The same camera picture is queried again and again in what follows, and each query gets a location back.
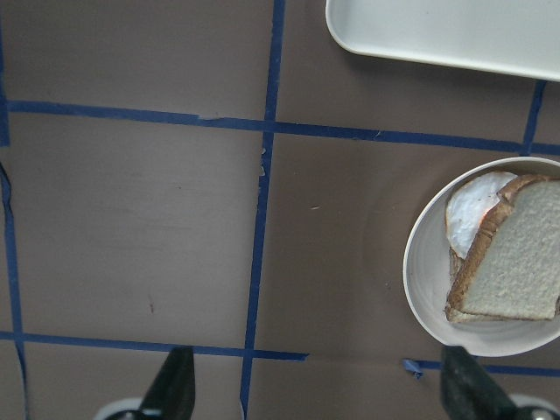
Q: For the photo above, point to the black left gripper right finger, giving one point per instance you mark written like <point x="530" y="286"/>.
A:
<point x="467" y="392"/>

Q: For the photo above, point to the white bread slice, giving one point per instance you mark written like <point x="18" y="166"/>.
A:
<point x="513" y="262"/>

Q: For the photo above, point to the cream round plate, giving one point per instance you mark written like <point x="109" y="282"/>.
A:
<point x="426" y="276"/>

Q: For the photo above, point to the bread slice in plate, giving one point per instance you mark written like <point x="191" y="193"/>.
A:
<point x="460" y="283"/>

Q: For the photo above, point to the fried egg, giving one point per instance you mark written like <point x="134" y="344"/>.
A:
<point x="468" y="206"/>

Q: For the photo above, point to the cream bear serving tray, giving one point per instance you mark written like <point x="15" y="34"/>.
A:
<point x="518" y="38"/>

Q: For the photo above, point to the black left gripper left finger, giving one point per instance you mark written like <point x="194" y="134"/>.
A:
<point x="172" y="393"/>

